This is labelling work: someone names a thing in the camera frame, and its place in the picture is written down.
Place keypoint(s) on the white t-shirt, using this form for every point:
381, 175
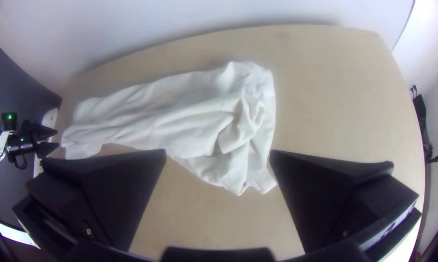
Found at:
189, 120

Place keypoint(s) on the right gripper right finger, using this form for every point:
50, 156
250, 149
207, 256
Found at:
331, 203

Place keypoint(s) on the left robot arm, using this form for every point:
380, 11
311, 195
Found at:
8, 122

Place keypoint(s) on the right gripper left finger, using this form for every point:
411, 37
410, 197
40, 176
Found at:
106, 196

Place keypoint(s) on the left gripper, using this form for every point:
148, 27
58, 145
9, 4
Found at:
29, 142

